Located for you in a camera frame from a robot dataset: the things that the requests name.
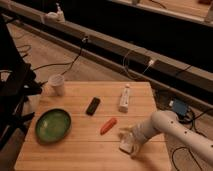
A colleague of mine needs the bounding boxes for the blue power box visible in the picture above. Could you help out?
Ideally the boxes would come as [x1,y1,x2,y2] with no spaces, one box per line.
[169,99,188,116]

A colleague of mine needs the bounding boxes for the black rectangular block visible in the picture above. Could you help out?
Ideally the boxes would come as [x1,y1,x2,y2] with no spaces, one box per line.
[86,97,100,116]

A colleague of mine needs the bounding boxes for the white object on beam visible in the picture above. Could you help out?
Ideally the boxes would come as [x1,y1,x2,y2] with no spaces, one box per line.
[45,3,65,22]

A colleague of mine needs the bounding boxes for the white tube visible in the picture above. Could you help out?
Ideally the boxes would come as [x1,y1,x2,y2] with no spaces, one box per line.
[118,84,130,113]

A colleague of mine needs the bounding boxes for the green ceramic bowl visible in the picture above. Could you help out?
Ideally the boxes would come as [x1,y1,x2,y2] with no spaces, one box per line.
[35,108,72,144]

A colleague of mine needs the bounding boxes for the black floor cable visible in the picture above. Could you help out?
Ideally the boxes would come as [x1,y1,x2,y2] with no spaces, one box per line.
[31,38,88,76]

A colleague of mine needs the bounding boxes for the orange carrot toy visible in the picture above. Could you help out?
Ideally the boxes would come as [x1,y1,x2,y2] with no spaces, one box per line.
[100,118,117,135]

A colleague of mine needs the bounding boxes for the white cable loop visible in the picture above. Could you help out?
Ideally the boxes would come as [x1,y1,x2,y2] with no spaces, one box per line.
[121,46,155,81]

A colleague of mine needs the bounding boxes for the black tripod stand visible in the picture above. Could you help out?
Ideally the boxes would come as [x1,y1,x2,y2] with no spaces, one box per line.
[0,14,42,151]

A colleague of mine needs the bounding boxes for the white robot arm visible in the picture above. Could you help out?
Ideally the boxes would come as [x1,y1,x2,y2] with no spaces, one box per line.
[119,110,213,167]

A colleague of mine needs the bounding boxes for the white sponge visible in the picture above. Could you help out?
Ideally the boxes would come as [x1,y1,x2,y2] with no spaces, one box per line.
[119,133,133,154]

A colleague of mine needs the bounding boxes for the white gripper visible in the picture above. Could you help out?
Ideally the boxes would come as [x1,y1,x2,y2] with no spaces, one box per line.
[119,120,156,158]

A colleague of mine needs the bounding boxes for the white paper cup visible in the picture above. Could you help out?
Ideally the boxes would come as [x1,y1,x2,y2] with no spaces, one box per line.
[48,74,65,96]

